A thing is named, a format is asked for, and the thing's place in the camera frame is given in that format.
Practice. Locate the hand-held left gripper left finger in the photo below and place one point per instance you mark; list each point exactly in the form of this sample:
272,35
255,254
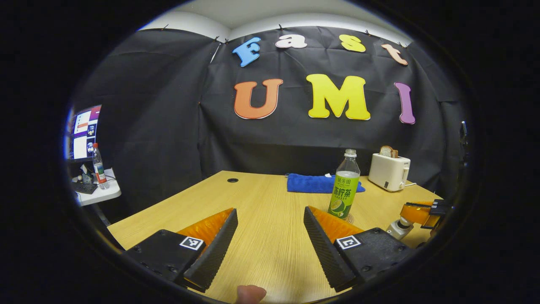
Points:
215,253

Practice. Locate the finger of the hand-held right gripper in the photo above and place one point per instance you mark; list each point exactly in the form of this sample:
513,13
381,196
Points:
415,213

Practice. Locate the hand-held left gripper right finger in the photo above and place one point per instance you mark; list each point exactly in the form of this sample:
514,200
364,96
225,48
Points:
322,253

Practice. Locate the white ceramic teacup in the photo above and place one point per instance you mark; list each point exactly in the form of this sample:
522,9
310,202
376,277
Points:
398,230

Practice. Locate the round wooden coaster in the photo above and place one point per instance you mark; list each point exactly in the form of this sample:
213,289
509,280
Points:
349,218

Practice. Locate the green label water bottle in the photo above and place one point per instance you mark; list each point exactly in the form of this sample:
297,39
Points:
344,190

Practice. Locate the red cap plastic bottle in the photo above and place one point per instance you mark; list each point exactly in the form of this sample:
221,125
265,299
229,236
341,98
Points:
99,169

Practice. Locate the white toaster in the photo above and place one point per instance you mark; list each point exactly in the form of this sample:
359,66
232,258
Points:
388,173

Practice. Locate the bread slice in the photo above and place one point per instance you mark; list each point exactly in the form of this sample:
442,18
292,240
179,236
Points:
388,152

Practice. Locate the blue folded towel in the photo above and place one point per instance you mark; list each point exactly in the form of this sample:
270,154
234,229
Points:
310,183

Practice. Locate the white side table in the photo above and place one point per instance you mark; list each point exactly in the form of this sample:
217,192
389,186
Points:
103,195

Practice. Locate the black keyboard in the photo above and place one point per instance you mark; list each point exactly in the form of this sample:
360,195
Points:
85,188

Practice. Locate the computer monitor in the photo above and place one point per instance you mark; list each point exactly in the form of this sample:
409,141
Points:
85,133

